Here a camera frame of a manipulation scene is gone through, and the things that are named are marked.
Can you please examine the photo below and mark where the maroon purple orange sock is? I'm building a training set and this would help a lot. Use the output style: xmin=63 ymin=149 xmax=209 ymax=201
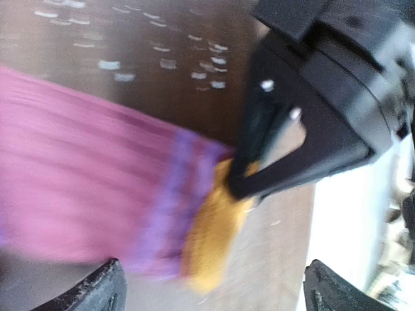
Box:
xmin=1 ymin=67 xmax=252 ymax=293

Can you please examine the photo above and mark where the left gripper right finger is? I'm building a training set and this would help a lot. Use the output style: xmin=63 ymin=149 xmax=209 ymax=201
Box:
xmin=303 ymin=260 xmax=401 ymax=311

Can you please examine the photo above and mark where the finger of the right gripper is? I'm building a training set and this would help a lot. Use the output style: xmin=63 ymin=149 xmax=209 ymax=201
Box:
xmin=228 ymin=41 xmax=371 ymax=199

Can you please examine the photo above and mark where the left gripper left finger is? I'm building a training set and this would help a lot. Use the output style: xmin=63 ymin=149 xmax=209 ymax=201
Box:
xmin=34 ymin=259 xmax=126 ymax=311

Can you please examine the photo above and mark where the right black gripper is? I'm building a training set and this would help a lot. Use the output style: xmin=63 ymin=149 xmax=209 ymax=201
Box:
xmin=251 ymin=1 xmax=414 ymax=136

